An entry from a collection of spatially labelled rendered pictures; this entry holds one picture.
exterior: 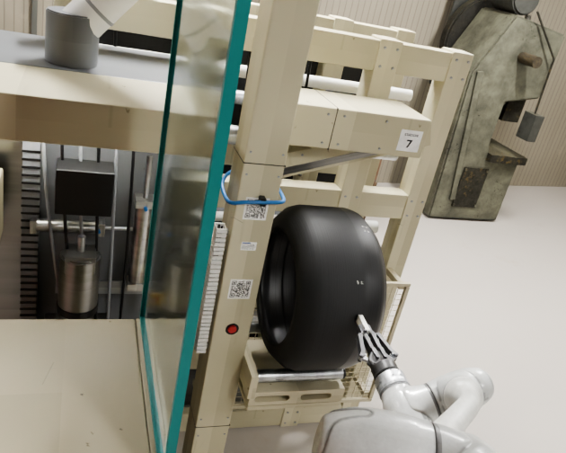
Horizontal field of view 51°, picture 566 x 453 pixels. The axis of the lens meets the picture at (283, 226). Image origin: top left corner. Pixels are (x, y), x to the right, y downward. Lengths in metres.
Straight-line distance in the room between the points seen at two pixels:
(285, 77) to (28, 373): 0.99
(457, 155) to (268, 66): 4.72
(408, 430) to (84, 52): 1.36
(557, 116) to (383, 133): 6.57
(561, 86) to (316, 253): 6.85
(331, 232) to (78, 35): 0.95
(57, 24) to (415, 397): 1.42
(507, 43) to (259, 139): 4.64
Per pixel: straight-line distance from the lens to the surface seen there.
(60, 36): 1.86
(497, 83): 6.21
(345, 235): 1.91
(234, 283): 1.91
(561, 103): 8.59
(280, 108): 1.70
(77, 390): 1.43
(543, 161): 8.80
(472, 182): 6.48
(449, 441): 1.08
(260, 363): 2.31
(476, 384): 1.64
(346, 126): 2.08
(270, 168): 1.75
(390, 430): 1.05
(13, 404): 1.41
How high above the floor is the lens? 2.23
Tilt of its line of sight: 25 degrees down
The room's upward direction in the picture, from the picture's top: 13 degrees clockwise
